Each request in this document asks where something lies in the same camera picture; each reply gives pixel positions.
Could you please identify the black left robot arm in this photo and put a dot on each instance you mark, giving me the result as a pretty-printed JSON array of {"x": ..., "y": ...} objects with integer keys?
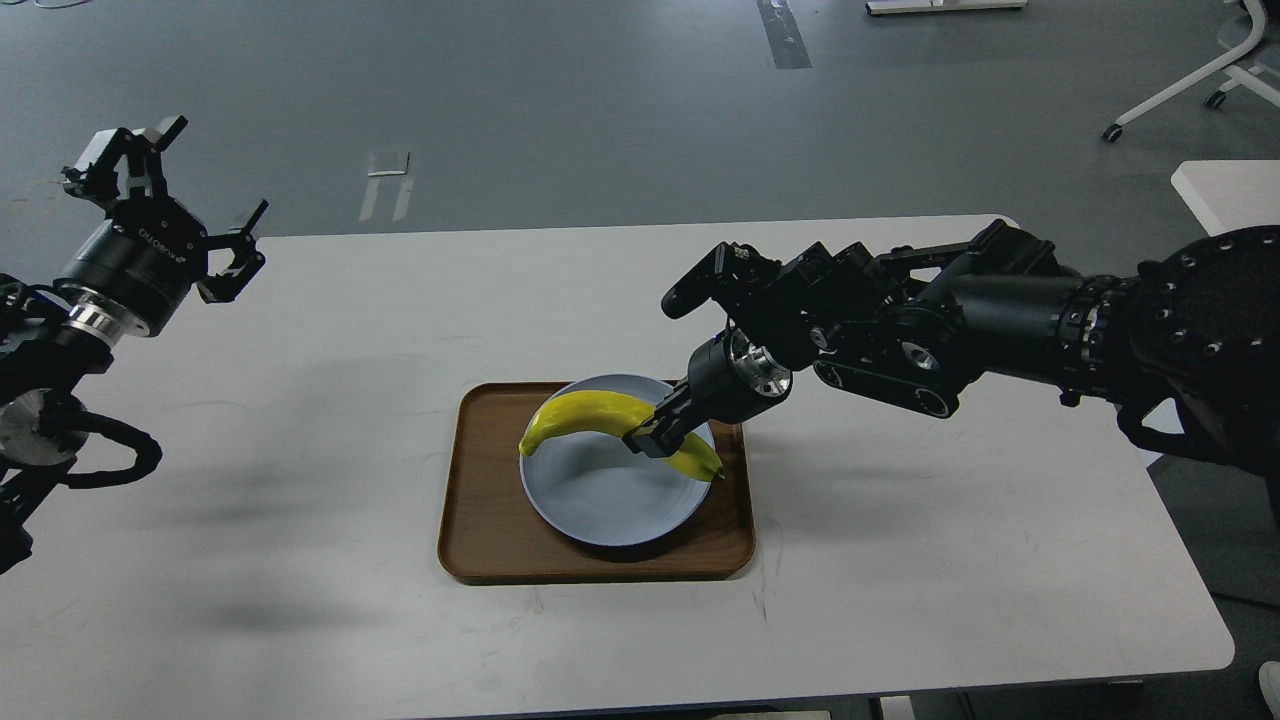
[{"x": 48, "y": 438}]

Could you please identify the brown wooden tray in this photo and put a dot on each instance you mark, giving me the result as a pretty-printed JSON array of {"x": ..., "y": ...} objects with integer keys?
[{"x": 492, "y": 535}]

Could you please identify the yellow banana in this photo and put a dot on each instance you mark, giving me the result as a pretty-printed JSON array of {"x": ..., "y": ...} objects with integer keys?
[{"x": 614, "y": 414}]

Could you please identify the white side table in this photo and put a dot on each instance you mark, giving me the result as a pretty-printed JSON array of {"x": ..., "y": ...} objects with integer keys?
[{"x": 1227, "y": 195}]

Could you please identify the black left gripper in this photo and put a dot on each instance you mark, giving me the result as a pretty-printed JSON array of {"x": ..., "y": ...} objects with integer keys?
[{"x": 143, "y": 257}]

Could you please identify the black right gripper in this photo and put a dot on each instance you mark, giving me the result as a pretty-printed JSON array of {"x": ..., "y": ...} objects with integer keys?
[{"x": 728, "y": 379}]

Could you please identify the white wheeled chair base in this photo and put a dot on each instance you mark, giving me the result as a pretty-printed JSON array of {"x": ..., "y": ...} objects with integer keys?
[{"x": 1249, "y": 61}]

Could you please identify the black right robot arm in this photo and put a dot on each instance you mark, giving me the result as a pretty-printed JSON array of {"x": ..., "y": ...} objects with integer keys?
[{"x": 1186, "y": 348}]

